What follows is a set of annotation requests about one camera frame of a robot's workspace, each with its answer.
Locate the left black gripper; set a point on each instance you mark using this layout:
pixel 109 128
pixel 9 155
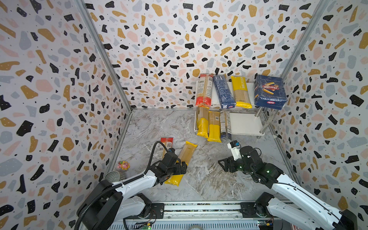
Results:
pixel 178 170

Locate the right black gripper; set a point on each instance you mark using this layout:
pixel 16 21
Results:
pixel 231 162

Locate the yellow pasta bag with barcode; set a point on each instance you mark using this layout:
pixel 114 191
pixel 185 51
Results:
pixel 185 156

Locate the blue spaghetti box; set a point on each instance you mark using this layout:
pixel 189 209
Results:
pixel 226 99

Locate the yellow Pastatime spaghetti bag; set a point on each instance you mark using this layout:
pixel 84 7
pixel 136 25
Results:
pixel 241 94

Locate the blue Barilla pasta box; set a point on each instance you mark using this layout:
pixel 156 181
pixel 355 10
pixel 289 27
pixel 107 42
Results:
pixel 270 92

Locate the red clear spaghetti bag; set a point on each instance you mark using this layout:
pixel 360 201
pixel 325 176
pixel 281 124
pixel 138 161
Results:
pixel 204 91

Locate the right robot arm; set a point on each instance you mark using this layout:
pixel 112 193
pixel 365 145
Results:
pixel 311 213

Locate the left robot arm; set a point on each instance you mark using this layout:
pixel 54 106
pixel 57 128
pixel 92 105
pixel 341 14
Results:
pixel 114 201

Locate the small red pasta bag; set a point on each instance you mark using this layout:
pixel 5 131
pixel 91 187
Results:
pixel 168 142

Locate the white two-tier metal shelf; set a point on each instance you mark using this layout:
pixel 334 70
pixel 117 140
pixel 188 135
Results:
pixel 250 122

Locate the pink flower toy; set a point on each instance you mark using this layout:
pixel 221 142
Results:
pixel 123 165

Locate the grey ribbed bowl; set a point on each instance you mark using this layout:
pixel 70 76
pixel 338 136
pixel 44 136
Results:
pixel 113 176

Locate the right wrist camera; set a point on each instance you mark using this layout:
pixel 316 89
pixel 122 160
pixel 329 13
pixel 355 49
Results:
pixel 235 147

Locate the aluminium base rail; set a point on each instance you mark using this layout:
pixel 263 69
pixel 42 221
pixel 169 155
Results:
pixel 218 215

